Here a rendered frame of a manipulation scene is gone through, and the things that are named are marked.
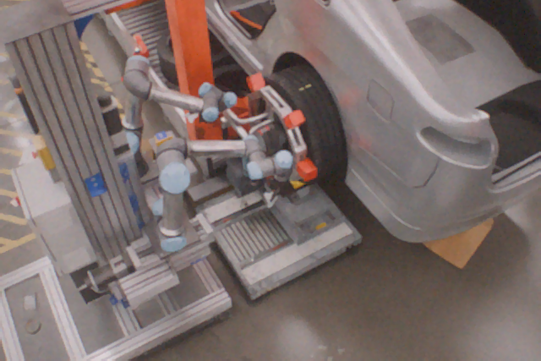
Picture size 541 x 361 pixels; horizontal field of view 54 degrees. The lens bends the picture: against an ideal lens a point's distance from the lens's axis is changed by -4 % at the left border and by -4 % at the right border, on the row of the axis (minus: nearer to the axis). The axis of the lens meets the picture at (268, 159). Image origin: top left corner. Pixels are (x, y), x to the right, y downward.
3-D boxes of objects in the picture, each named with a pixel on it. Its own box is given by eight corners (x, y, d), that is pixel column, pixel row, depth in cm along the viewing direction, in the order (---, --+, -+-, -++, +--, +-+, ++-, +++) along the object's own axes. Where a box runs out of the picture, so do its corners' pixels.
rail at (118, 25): (219, 170, 387) (216, 148, 371) (207, 175, 384) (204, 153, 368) (110, 11, 534) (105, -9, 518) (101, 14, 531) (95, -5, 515)
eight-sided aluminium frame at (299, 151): (304, 194, 318) (308, 126, 278) (295, 199, 315) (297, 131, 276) (259, 138, 350) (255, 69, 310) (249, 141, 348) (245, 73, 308)
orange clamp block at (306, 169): (308, 166, 301) (317, 177, 295) (295, 172, 298) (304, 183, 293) (308, 157, 296) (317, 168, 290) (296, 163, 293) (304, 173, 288)
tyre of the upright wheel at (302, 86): (366, 160, 290) (315, 47, 292) (330, 177, 283) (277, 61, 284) (319, 175, 353) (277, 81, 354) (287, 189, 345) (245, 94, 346)
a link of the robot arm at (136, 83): (124, 82, 250) (222, 111, 268) (127, 68, 258) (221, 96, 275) (117, 100, 258) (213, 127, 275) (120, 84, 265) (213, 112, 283)
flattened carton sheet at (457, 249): (498, 217, 373) (500, 214, 371) (460, 270, 346) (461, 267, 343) (460, 196, 387) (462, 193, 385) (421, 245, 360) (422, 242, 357)
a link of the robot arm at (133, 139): (119, 166, 290) (113, 148, 280) (122, 148, 299) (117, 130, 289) (141, 165, 290) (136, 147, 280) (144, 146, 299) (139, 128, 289)
